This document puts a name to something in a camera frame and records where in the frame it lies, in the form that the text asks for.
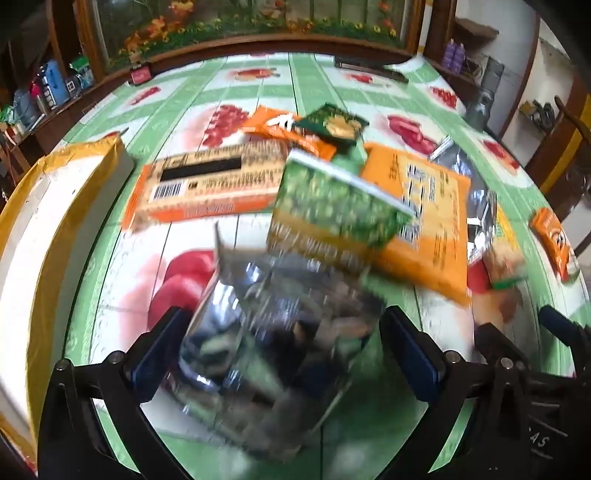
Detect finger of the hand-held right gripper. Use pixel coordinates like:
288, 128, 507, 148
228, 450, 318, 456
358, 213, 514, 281
538, 305, 586, 352
475, 322, 511, 363

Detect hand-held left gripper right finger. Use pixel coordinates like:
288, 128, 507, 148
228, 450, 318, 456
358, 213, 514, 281
378, 305, 533, 480

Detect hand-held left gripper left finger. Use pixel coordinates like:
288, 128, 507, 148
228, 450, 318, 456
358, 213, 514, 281
37, 306, 195, 480

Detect small orange snack packet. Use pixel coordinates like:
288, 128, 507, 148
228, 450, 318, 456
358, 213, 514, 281
242, 105, 338, 162
529, 208, 583, 282

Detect silver foil snack bag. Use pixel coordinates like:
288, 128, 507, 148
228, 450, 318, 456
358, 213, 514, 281
178, 222, 386, 462

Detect yellow white cardboard box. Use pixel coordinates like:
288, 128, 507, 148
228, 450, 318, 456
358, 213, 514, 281
0, 138, 137, 462

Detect yellow green snack packet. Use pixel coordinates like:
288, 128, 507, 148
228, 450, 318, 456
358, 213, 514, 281
480, 217, 529, 291

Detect crumpled silver foil packet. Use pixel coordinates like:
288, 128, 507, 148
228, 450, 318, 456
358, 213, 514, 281
429, 136, 499, 266

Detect large orange barcode snack packet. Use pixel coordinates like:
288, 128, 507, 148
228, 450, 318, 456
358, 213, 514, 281
122, 138, 301, 234

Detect wooden chair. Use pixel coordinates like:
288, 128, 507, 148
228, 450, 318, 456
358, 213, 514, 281
526, 74, 591, 222

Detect wooden shelf unit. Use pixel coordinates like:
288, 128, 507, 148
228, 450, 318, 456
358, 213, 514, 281
0, 0, 107, 195

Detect dark green snack packet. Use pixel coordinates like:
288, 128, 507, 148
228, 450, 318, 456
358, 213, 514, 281
293, 102, 370, 147

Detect blue plastic container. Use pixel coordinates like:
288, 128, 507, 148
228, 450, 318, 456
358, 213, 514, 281
39, 60, 68, 109

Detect green box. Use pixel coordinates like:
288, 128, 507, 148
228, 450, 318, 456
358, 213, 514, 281
69, 55, 95, 90

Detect black remote control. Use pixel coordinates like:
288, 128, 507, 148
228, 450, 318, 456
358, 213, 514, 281
333, 55, 411, 84

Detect green fruit print tablecloth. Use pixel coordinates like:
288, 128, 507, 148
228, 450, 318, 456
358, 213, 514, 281
60, 51, 587, 480

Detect glass fish tank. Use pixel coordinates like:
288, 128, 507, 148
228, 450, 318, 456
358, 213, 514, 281
74, 0, 426, 75

